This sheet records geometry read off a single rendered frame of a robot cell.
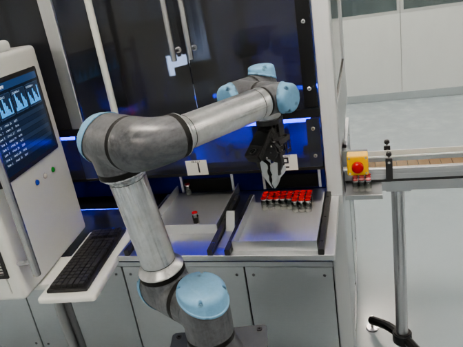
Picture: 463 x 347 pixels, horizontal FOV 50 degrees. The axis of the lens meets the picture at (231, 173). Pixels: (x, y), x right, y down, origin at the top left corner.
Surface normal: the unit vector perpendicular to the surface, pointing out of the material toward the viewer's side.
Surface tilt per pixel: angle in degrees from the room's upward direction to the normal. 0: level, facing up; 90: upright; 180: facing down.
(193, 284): 7
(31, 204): 90
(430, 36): 90
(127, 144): 70
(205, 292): 7
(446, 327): 0
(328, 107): 90
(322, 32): 90
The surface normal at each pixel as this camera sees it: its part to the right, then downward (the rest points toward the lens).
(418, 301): -0.15, -0.92
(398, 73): -0.23, 0.39
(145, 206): 0.61, 0.22
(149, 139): 0.15, -0.02
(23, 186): 0.98, -0.09
